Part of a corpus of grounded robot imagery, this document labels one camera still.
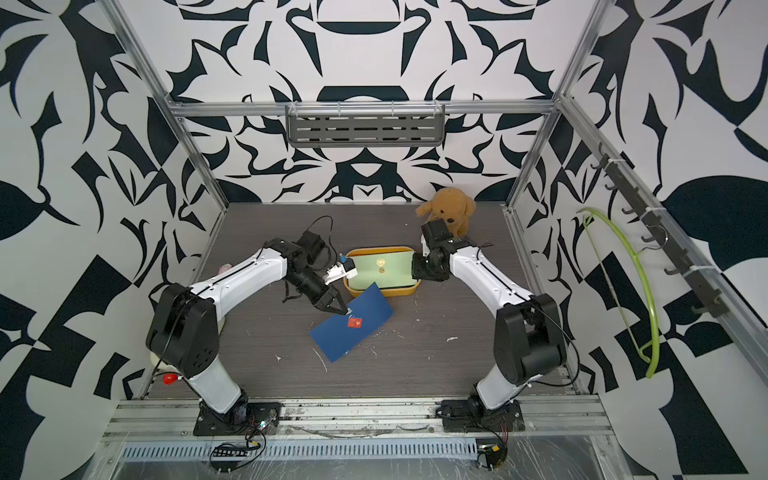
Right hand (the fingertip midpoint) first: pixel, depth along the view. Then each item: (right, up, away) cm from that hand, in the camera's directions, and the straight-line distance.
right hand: (418, 267), depth 89 cm
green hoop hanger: (+42, -8, -32) cm, 53 cm away
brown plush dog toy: (+11, +19, +7) cm, 23 cm away
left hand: (-21, -10, -8) cm, 25 cm away
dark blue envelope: (-22, -17, -5) cm, 28 cm away
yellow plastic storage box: (-19, -8, +1) cm, 21 cm away
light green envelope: (-9, -2, +7) cm, 12 cm away
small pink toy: (-63, -2, +10) cm, 64 cm away
